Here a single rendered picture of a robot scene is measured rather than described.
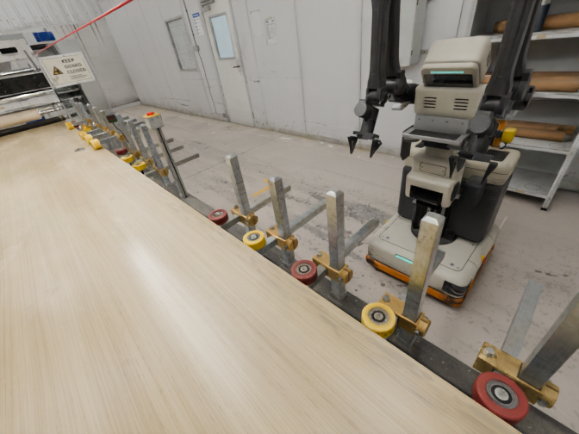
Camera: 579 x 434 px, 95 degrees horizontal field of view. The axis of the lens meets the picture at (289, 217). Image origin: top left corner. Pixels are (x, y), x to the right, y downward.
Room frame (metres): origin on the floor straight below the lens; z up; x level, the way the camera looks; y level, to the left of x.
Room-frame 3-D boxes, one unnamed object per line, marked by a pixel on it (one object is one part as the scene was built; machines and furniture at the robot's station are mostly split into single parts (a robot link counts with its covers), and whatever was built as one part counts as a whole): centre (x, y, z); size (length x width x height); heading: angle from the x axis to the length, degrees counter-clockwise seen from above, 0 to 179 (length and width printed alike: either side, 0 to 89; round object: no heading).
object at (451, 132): (1.13, -0.71, 0.99); 0.28 x 0.16 x 0.22; 39
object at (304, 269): (0.57, -0.02, 0.85); 0.08 x 0.08 x 0.11
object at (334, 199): (0.61, -0.13, 0.90); 0.04 x 0.04 x 0.48; 39
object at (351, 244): (0.69, -0.17, 0.83); 0.43 x 0.03 x 0.04; 129
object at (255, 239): (0.76, 0.14, 0.85); 0.08 x 0.08 x 0.11
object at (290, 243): (0.82, 0.04, 0.83); 0.14 x 0.06 x 0.05; 39
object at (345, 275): (0.62, -0.12, 0.83); 0.14 x 0.06 x 0.05; 39
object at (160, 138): (1.56, 0.65, 0.93); 0.05 x 0.05 x 0.45; 39
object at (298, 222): (0.88, -0.01, 0.83); 0.43 x 0.03 x 0.04; 129
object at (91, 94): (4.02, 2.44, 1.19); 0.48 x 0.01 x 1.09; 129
